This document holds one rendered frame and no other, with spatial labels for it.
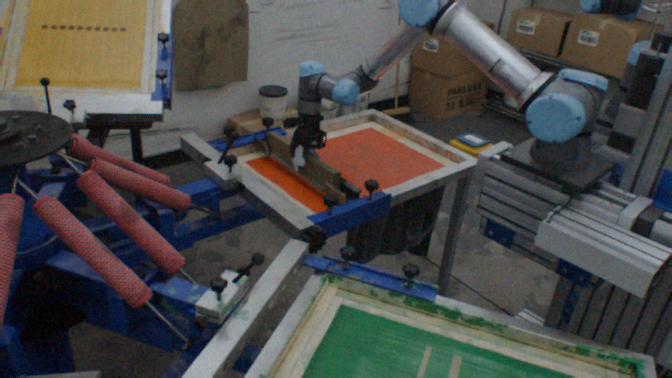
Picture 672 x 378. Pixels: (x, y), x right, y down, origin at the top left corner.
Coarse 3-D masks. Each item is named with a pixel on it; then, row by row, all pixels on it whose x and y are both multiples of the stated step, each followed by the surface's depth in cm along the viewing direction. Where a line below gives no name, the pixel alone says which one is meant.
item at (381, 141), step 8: (368, 128) 232; (344, 136) 223; (352, 136) 224; (360, 136) 224; (368, 136) 225; (376, 136) 226; (384, 136) 226; (328, 144) 216; (376, 144) 219; (384, 144) 220; (392, 144) 220; (400, 144) 221; (256, 160) 199; (264, 160) 200; (272, 160) 200; (256, 168) 194; (264, 168) 194; (272, 168) 195; (280, 168) 195; (264, 176) 189; (272, 176) 190; (280, 176) 190; (288, 176) 191; (296, 176) 191; (280, 184) 185
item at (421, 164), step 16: (400, 160) 209; (416, 160) 209; (432, 160) 211; (400, 176) 197; (416, 176) 198; (288, 192) 181; (304, 192) 182; (320, 192) 183; (368, 192) 186; (320, 208) 174
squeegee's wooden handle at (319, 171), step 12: (276, 132) 196; (276, 144) 193; (288, 144) 188; (288, 156) 190; (312, 156) 182; (300, 168) 186; (312, 168) 181; (324, 168) 176; (324, 180) 177; (336, 180) 174
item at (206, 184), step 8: (192, 184) 164; (200, 184) 164; (208, 184) 165; (216, 184) 165; (184, 192) 160; (192, 192) 160; (200, 192) 161; (208, 192) 163; (224, 192) 166; (232, 192) 168; (192, 200) 160; (200, 200) 162; (208, 200) 164; (192, 208) 161
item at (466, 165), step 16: (368, 112) 238; (320, 128) 222; (336, 128) 228; (400, 128) 228; (432, 144) 217; (464, 160) 207; (256, 176) 181; (432, 176) 192; (448, 176) 194; (464, 176) 201; (384, 192) 179; (400, 192) 180; (416, 192) 185
